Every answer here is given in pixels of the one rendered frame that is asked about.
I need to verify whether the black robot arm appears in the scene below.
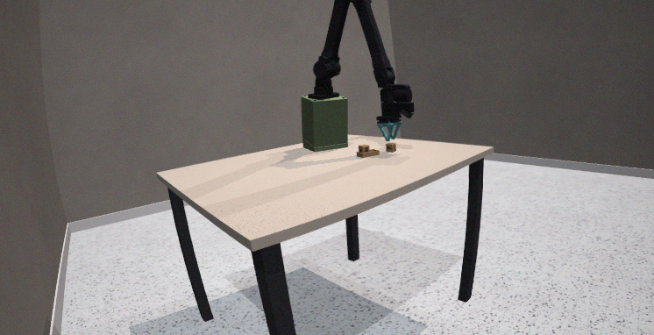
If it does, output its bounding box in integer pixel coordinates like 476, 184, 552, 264
308, 0, 414, 118

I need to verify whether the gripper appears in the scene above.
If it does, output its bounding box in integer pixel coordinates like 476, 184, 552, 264
376, 102, 402, 141

